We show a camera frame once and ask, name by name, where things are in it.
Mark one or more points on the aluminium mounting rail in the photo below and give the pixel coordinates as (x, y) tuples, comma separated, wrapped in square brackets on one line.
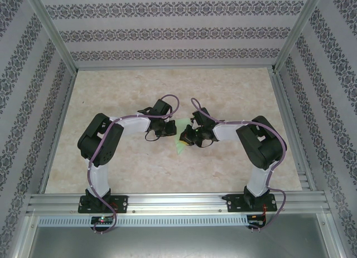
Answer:
[(178, 203)]

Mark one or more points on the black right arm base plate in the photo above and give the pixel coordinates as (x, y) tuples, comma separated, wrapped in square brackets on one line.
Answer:
[(232, 203)]

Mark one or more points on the light green paper sheet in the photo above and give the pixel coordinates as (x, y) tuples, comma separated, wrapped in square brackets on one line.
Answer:
[(180, 149)]

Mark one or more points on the aluminium table side rail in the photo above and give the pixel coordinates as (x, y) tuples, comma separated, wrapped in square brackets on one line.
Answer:
[(59, 126), (285, 112)]

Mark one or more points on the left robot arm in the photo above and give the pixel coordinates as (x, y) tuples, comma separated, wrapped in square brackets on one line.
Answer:
[(97, 146)]

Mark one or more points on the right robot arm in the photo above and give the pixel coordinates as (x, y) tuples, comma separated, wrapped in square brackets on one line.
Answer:
[(265, 149)]

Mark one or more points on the grey metal sheet panel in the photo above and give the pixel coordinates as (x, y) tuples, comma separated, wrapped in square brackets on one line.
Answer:
[(178, 241)]

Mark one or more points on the aluminium frame post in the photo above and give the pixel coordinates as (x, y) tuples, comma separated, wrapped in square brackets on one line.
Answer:
[(53, 31), (298, 31)]

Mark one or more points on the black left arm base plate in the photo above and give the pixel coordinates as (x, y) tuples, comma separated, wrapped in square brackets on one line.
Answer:
[(122, 203)]

